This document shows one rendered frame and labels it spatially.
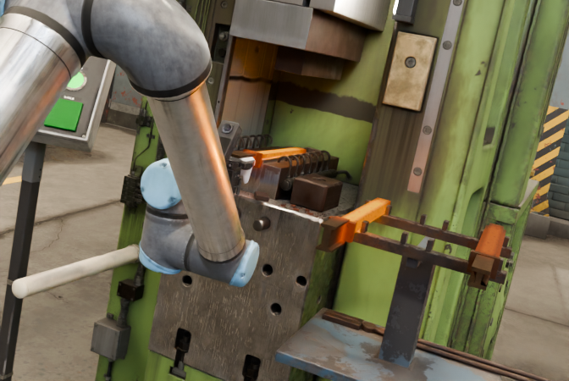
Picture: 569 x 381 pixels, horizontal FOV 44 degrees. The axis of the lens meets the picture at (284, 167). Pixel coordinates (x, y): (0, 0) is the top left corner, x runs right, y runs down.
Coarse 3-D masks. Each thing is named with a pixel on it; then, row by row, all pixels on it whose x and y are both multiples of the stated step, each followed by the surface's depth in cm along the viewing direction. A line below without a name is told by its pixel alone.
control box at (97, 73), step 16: (96, 64) 175; (112, 64) 179; (96, 80) 174; (64, 96) 171; (80, 96) 172; (96, 96) 172; (96, 112) 172; (48, 128) 168; (80, 128) 169; (96, 128) 175; (48, 144) 174; (64, 144) 173; (80, 144) 171
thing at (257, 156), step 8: (232, 152) 160; (240, 152) 162; (248, 152) 164; (256, 152) 166; (264, 152) 172; (272, 152) 175; (280, 152) 179; (288, 152) 183; (296, 152) 189; (256, 160) 166
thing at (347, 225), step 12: (372, 204) 143; (384, 204) 146; (336, 216) 120; (348, 216) 127; (360, 216) 129; (372, 216) 136; (324, 228) 113; (336, 228) 113; (348, 228) 120; (360, 228) 129; (324, 240) 113; (336, 240) 118; (348, 240) 120
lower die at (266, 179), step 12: (324, 156) 201; (252, 168) 168; (264, 168) 167; (276, 168) 166; (288, 168) 169; (300, 168) 177; (312, 168) 185; (324, 168) 194; (336, 168) 204; (252, 180) 168; (264, 180) 167; (276, 180) 166; (252, 192) 168; (276, 192) 166; (288, 192) 173
